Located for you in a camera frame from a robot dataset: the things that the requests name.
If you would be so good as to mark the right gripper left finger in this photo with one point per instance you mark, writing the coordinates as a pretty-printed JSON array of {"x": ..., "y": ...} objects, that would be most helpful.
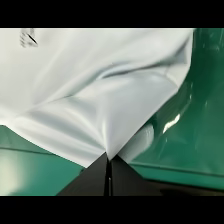
[{"x": 93, "y": 181}]

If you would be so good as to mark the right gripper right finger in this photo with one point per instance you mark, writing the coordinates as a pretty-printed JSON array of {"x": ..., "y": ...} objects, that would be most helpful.
[{"x": 128, "y": 181}]

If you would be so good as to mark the white T-shirt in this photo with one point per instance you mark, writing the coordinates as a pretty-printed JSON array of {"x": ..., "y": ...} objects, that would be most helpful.
[{"x": 83, "y": 83}]

